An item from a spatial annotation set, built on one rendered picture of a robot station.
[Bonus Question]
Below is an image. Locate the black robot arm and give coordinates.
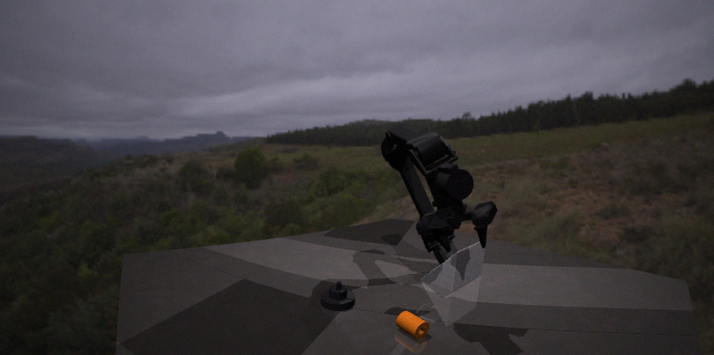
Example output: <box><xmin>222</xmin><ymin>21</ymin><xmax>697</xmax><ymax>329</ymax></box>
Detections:
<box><xmin>381</xmin><ymin>124</ymin><xmax>473</xmax><ymax>265</ymax></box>

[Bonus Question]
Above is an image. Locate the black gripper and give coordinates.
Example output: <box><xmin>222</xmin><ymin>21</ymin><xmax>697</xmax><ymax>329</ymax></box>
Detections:
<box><xmin>416</xmin><ymin>196</ymin><xmax>497</xmax><ymax>253</ymax></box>

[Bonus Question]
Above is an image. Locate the orange knob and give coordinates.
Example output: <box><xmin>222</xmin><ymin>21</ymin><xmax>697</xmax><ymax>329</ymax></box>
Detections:
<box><xmin>396</xmin><ymin>311</ymin><xmax>429</xmax><ymax>339</ymax></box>

